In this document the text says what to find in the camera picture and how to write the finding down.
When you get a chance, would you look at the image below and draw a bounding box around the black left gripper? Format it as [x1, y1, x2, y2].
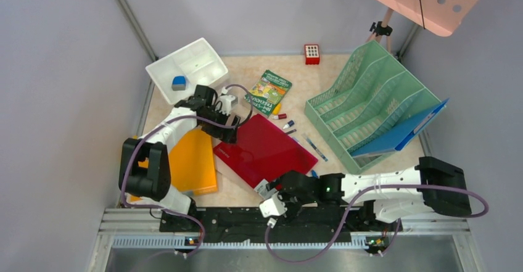
[200, 105, 240, 144]

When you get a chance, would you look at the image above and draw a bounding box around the red plastic folder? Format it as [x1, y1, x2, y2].
[213, 114, 318, 188]

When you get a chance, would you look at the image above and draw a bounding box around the orange folder binder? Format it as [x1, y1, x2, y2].
[125, 129, 218, 204]

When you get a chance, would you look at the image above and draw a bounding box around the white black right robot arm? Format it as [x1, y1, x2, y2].
[260, 157, 472, 230]

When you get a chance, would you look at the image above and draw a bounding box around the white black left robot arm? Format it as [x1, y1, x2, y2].
[118, 84, 245, 231]

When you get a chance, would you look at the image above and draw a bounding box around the blue grey eraser block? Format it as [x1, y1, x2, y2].
[171, 75, 187, 91]

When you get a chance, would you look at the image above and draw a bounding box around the white plastic drawer organizer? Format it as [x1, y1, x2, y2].
[146, 38, 229, 105]

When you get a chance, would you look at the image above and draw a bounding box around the blue clear gel pen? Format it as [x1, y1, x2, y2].
[302, 133, 328, 162]

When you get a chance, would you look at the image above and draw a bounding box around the green Treehouse paperback book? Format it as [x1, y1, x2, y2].
[244, 70, 293, 118]

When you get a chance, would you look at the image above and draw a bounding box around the red cap small bottle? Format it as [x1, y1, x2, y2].
[272, 113, 287, 120]

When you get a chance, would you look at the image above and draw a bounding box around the blue file folder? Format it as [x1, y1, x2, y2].
[350, 98, 449, 158]

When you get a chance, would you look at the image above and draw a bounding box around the red grid pen holder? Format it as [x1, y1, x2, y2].
[304, 44, 321, 65]

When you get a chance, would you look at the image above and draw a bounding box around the green plastic file rack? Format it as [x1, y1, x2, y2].
[305, 41, 441, 174]

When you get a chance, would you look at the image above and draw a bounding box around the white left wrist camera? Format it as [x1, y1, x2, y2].
[216, 94, 238, 114]

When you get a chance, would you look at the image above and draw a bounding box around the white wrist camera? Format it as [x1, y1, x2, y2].
[216, 94, 238, 114]
[259, 194, 287, 218]

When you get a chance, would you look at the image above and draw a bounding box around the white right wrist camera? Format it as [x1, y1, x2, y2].
[259, 194, 287, 218]

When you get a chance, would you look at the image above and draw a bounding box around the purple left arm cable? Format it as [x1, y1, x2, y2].
[120, 83, 254, 258]

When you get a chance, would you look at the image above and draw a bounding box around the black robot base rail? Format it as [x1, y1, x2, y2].
[159, 205, 397, 234]

